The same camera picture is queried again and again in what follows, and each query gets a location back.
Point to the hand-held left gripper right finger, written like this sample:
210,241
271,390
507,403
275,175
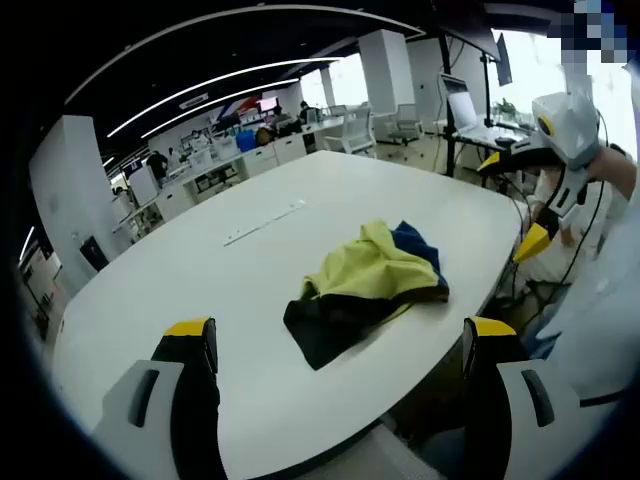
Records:
482,380

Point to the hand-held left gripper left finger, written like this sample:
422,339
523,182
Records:
190,400

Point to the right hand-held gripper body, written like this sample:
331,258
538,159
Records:
570,135

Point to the yellow blue black garment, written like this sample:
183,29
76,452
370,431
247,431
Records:
360,270

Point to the black equipment stand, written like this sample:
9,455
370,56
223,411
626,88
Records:
451,150

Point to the person's blue jeans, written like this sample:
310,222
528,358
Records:
542,335

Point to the silver laptop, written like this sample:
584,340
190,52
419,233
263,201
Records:
460,105

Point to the dark monitor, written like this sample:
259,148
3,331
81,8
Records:
504,60

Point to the person's white shirt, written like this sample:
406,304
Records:
600,325

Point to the black panel on pillar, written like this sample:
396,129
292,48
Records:
94,255

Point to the white rolling board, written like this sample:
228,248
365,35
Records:
145,186

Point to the white square pillar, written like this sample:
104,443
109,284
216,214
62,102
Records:
70,190

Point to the white cabinet row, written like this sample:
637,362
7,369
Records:
265,157

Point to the blue storage bin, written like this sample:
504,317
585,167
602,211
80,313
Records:
245,141

